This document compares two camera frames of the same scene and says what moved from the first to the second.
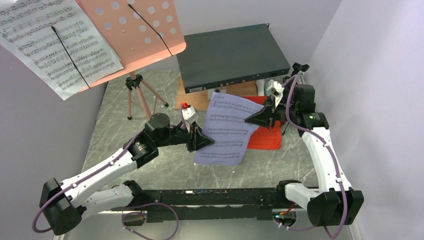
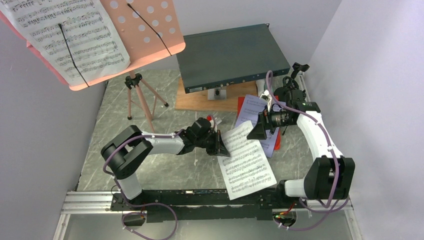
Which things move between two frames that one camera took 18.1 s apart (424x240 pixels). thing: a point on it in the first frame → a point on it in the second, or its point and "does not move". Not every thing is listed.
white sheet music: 57,43 → 248,168
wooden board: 198,100 does not move
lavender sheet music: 226,125 → 250,107
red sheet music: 264,138 → 240,102
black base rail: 167,205 does not move
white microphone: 260,84 does not move
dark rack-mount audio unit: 229,57 does not move
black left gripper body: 177,135 → 209,142
